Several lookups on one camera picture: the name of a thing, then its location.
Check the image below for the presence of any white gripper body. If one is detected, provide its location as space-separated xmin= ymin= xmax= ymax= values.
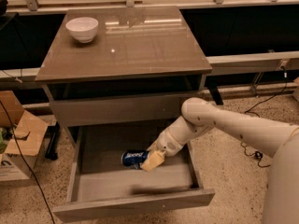
xmin=156 ymin=128 xmax=188 ymax=157

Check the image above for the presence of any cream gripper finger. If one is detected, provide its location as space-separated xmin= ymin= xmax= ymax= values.
xmin=141 ymin=150 xmax=165 ymax=172
xmin=147 ymin=141 xmax=157 ymax=151

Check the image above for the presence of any blue pepsi can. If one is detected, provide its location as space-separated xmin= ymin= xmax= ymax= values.
xmin=121 ymin=150 xmax=149 ymax=169

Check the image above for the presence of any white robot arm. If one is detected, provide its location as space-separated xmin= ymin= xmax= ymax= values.
xmin=141 ymin=98 xmax=299 ymax=224

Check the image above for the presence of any open grey middle drawer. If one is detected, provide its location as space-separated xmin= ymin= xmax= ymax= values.
xmin=53 ymin=119 xmax=215 ymax=223

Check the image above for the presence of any grey drawer cabinet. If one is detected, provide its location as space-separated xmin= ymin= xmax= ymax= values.
xmin=36 ymin=7 xmax=211 ymax=142

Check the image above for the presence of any closed grey top drawer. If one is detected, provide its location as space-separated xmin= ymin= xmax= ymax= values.
xmin=50 ymin=92 xmax=199 ymax=127

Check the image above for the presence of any black stand leg left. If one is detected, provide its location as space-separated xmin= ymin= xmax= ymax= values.
xmin=45 ymin=122 xmax=60 ymax=161

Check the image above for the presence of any open cardboard box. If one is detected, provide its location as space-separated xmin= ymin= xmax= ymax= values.
xmin=0 ymin=91 xmax=48 ymax=181

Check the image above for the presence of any white ceramic bowl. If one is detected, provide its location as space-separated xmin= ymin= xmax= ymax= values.
xmin=65 ymin=17 xmax=98 ymax=43

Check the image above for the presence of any black power adapter cable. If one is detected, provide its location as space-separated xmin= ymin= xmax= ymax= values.
xmin=240 ymin=66 xmax=289 ymax=170

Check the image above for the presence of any black cable on left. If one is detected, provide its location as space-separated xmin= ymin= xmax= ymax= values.
xmin=0 ymin=100 xmax=57 ymax=224

